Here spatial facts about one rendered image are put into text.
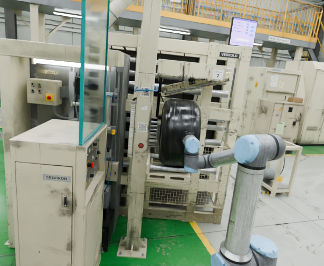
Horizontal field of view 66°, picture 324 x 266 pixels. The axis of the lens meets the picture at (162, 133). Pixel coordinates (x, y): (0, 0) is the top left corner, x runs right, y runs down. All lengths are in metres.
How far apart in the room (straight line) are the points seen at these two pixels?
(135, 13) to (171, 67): 5.22
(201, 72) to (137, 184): 1.14
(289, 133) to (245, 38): 2.48
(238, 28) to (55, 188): 5.05
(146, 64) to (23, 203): 1.26
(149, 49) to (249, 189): 1.31
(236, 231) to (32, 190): 1.08
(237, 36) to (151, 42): 3.95
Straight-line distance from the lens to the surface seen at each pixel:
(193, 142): 1.52
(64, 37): 11.04
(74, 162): 1.42
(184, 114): 1.93
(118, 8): 2.37
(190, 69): 2.29
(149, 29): 2.04
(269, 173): 4.38
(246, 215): 1.20
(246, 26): 5.96
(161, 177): 2.15
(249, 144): 1.05
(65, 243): 1.68
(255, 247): 1.43
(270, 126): 6.30
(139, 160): 2.16
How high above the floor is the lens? 1.70
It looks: 14 degrees down
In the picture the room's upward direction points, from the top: 6 degrees clockwise
